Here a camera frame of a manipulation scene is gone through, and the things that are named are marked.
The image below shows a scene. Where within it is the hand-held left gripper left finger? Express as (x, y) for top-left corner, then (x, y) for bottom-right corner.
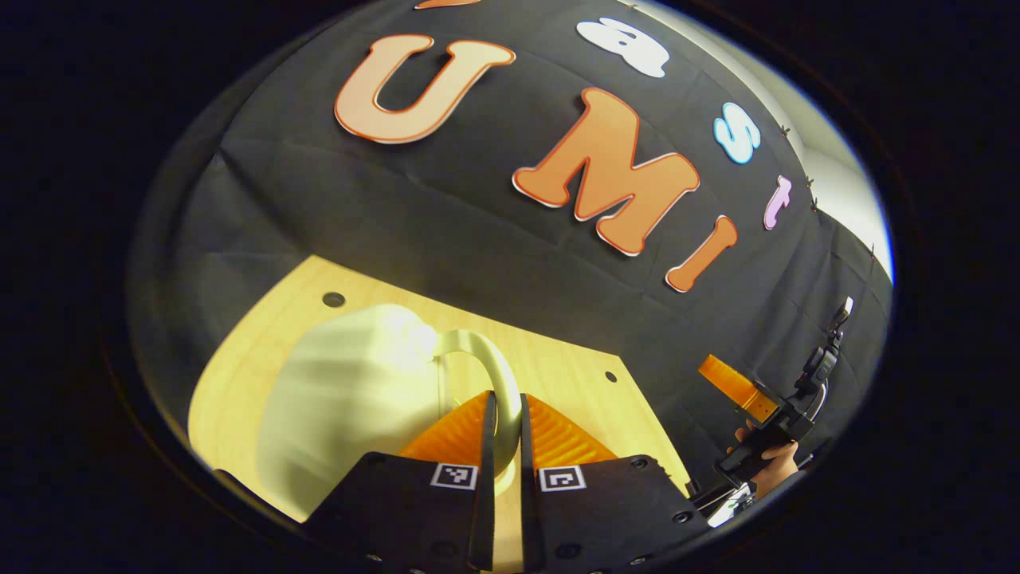
(307, 391), (499, 573)

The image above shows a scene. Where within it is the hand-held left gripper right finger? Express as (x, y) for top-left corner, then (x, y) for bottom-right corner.
(520, 393), (712, 573)

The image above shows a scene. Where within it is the pale yellow suitcase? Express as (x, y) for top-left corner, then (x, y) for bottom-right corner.
(255, 303), (524, 523)

